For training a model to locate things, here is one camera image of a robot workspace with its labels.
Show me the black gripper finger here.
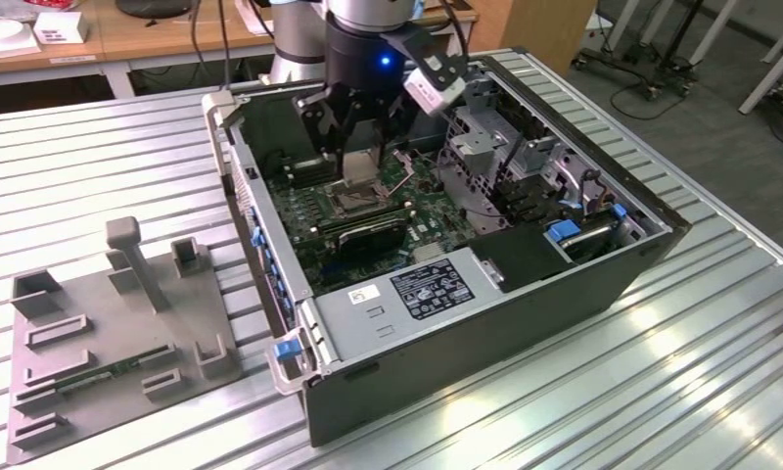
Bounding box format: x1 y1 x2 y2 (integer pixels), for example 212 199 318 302
351 95 410 153
291 92 351 158

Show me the black open PC case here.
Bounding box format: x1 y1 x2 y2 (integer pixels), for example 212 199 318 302
199 53 692 447

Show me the silver drive bay bracket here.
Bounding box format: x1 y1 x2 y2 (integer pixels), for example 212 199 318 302
558 150 614 212

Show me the metal drive cage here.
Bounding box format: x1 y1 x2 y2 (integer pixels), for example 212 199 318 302
439 72 518 222

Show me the metal socket cover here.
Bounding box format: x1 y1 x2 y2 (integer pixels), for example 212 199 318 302
387 149 432 196

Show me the black RAM slot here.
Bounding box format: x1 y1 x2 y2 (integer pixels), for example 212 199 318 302
283 156 334 176
290 168 338 188

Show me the CPU socket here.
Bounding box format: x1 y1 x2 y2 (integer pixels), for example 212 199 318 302
322 178 394 217

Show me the white labelled box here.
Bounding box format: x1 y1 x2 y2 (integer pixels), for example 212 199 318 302
30 11 87 46

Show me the grey power supply unit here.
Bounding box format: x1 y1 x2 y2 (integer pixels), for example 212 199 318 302
310 246 504 364

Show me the wooden desk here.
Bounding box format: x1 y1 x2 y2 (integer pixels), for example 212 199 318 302
0 0 482 99

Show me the white table frame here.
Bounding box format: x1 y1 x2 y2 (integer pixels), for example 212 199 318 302
599 0 783 117

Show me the silver CPU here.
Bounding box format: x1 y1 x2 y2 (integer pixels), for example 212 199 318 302
340 146 386 191

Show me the black rolling stand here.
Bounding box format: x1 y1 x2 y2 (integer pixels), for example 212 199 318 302
571 0 703 103

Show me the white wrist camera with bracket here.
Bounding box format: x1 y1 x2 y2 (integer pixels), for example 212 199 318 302
378 26 470 118

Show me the black plastic air shroud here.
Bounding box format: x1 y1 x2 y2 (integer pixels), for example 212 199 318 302
470 226 576 294

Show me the wooden cabinet panel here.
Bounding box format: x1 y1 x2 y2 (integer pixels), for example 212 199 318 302
475 0 596 75

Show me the black round monitor base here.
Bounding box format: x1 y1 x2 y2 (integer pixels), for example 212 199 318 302
114 0 195 17

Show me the white box with bowl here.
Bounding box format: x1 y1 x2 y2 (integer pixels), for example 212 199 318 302
0 18 41 56

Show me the open cardboard box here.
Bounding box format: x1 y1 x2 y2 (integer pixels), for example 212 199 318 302
232 0 279 36

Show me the green motherboard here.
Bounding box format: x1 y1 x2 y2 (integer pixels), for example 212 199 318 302
263 146 479 291

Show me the blue disk carrier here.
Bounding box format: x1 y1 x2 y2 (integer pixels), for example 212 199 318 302
543 218 580 247

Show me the grey parts rack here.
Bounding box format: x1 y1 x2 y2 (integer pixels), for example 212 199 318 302
5 214 246 466

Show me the green RAM stick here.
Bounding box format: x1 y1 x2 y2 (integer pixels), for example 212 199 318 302
54 348 174 394

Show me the straight black case wire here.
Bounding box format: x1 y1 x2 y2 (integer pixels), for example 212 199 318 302
498 129 527 172

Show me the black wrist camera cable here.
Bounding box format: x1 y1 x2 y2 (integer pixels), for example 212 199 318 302
187 0 235 97

